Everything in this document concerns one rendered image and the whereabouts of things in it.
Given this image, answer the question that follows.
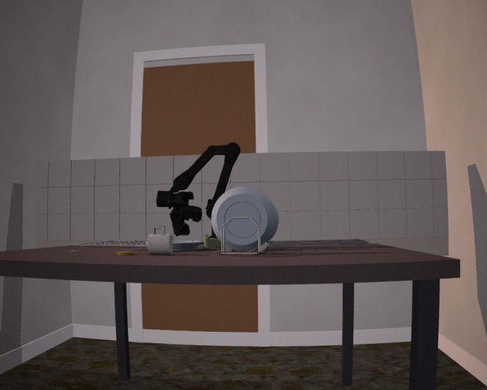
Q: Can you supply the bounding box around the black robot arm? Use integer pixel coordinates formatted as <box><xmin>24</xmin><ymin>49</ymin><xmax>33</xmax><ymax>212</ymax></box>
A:
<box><xmin>156</xmin><ymin>143</ymin><xmax>240</xmax><ymax>222</ymax></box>

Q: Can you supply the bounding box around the grey mug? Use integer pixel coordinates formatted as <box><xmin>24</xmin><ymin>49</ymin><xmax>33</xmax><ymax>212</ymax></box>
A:
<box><xmin>148</xmin><ymin>226</ymin><xmax>173</xmax><ymax>254</ymax></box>

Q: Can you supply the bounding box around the white tiled splashback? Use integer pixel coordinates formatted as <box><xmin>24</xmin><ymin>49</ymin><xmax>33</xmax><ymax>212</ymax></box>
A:
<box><xmin>35</xmin><ymin>151</ymin><xmax>449</xmax><ymax>256</ymax></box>

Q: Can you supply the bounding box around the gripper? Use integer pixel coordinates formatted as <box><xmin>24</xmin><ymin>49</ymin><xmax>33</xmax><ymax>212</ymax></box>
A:
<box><xmin>168</xmin><ymin>199</ymin><xmax>190</xmax><ymax>236</ymax></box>

